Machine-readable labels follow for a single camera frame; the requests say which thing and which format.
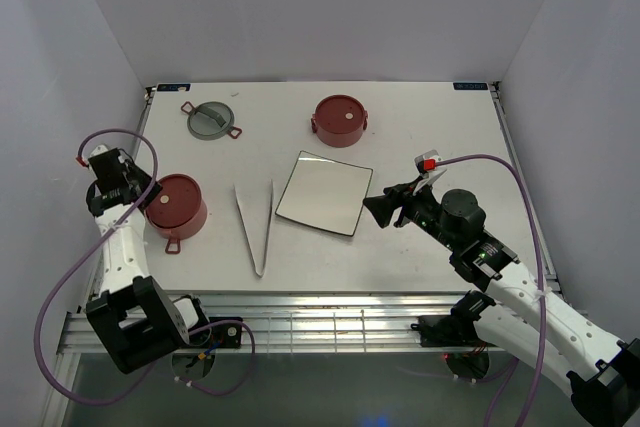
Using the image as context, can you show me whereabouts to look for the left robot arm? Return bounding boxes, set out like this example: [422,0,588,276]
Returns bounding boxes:
[86,145,212,374]

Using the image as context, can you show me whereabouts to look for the dark red lid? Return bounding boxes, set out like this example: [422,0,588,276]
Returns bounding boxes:
[312,94,368,134]
[146,174,202,229]

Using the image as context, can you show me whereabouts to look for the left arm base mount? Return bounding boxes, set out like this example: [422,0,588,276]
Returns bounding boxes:
[165,317,243,352]

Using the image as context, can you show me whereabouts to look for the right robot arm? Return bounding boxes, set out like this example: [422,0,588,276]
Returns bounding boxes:
[363,180,639,426]

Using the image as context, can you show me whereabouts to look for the aluminium frame rail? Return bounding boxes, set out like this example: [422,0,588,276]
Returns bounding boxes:
[55,291,601,356]

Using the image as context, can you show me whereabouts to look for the pink bowl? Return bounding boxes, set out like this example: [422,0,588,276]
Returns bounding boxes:
[311,112,368,148]
[146,200,208,255]

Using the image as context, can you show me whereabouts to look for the white square plate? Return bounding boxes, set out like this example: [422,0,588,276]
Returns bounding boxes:
[275,151,373,237]

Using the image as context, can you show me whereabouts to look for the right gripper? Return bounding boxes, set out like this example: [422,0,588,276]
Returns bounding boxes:
[362,176,459,252]

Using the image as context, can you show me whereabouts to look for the grey lunch box lid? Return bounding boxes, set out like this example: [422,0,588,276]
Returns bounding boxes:
[180,101,243,141]

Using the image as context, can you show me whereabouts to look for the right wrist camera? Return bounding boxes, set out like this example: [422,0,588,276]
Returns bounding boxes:
[413,150,446,196]

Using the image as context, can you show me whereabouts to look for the metal tongs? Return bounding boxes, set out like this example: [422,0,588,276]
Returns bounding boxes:
[233,179,275,279]

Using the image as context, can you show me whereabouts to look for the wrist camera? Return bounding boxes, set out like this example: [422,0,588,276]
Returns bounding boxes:
[413,150,446,196]
[76,144,110,168]

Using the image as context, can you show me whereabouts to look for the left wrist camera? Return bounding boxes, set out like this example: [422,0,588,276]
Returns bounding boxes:
[76,144,110,168]

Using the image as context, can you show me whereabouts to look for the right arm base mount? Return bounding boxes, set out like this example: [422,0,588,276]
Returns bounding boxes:
[410,291,496,347]

